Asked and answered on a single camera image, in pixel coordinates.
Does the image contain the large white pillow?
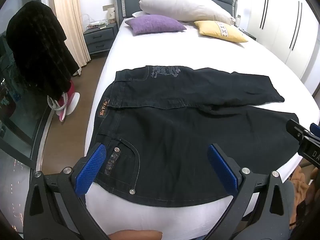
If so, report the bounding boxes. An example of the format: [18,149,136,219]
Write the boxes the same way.
[139,0,235,25]

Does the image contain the grey bedside nightstand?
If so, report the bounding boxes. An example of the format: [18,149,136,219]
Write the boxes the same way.
[84,23,118,55]

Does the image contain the black denim pants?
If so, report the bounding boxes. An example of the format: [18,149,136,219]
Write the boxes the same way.
[91,66,298,207]

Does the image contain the beige curtain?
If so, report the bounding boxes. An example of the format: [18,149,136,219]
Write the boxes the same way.
[52,0,91,76]

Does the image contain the white mug on nightstand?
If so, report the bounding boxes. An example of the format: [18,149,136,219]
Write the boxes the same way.
[107,7,116,22]

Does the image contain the purple cushion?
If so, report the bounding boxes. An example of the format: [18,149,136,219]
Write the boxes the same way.
[125,15,186,35]

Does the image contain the pink white bag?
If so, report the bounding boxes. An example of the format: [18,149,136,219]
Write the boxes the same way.
[47,81,80,122]

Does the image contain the person's left hand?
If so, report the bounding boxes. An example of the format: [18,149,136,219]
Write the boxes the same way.
[108,230,163,240]

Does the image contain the white wardrobe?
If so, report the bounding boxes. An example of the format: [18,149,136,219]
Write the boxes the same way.
[242,0,319,84]

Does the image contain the black garment on rack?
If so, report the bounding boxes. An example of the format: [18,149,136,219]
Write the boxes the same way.
[6,1,79,100]

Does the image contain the yellow patterned cushion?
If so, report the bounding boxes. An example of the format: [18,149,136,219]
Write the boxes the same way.
[194,21,248,43]

